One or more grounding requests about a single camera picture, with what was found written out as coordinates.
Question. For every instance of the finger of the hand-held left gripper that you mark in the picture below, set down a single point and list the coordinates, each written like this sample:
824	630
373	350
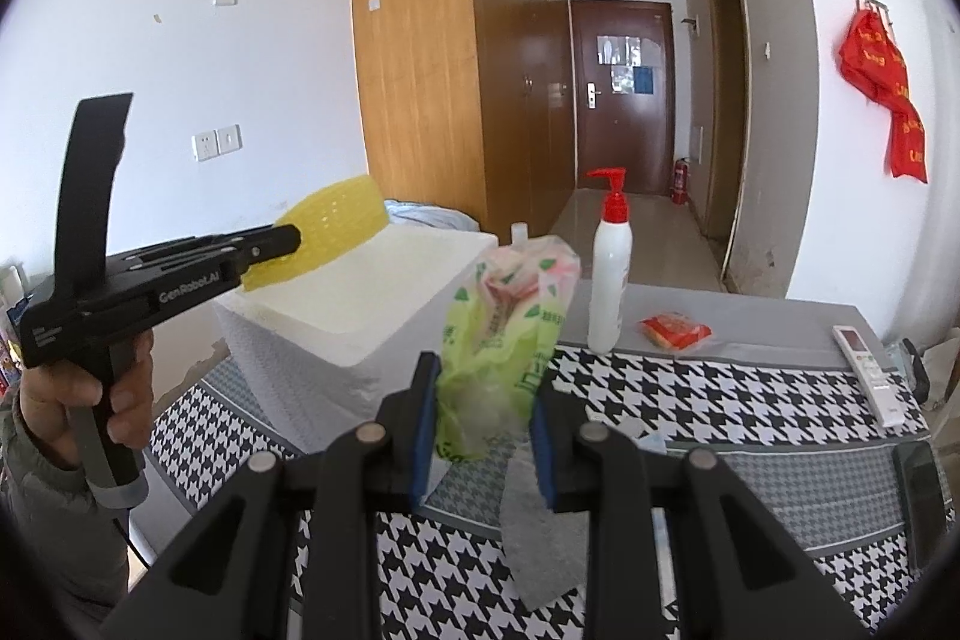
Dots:
270	241

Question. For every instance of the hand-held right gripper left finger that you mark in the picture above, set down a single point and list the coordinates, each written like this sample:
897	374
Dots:
426	430

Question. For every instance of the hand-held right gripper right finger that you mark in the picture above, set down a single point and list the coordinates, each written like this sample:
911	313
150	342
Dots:
541	452

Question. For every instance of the yellow mesh sponge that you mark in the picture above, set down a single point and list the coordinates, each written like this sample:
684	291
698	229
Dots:
337	220

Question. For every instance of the white paper towel roll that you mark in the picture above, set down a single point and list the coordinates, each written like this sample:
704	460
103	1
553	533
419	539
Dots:
330	325

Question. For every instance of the green printed plastic bag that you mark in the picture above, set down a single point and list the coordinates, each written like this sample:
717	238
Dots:
487	340

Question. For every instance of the blue face mask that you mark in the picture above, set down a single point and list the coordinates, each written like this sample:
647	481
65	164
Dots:
654	439

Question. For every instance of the person's left forearm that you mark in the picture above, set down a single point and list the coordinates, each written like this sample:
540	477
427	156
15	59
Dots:
52	520

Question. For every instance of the pale grey soft strip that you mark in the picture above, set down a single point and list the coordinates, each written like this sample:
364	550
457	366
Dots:
544	535

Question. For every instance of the person's left hand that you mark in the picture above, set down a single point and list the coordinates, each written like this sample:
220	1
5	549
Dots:
52	396

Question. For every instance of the light blue bedding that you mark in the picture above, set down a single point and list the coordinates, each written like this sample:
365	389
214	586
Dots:
427	214

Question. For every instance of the red snack packet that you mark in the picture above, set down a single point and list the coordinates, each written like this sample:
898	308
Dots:
675	332

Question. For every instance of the white pump bottle red cap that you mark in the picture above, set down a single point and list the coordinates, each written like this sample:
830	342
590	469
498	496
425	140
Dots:
609	280

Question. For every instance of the houndstooth tablecloth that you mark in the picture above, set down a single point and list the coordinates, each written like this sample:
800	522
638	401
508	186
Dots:
750	400

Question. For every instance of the small clear bottle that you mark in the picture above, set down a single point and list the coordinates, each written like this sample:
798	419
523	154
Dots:
519	233

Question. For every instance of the wooden wardrobe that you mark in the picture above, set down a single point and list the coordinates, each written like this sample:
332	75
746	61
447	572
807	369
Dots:
435	48

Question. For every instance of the red fire extinguisher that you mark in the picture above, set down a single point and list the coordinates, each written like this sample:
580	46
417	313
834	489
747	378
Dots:
679	183

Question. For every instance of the dark brown entrance door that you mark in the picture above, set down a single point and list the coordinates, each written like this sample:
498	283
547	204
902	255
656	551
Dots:
622	130

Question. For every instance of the white remote control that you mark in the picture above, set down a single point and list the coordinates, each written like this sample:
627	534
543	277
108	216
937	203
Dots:
870	370

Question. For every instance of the black phone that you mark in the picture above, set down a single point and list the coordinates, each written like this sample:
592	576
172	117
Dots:
921	494

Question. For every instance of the red hanging bags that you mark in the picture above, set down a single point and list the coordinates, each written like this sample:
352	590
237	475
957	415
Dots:
885	78

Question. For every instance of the white wall socket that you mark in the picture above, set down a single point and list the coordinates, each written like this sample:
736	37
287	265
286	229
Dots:
217	143

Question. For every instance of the wooden side door frame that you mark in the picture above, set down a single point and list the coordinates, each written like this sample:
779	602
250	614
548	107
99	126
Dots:
742	108

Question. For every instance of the metal wall hook rack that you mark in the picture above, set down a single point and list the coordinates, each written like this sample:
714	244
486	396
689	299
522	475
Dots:
870	1

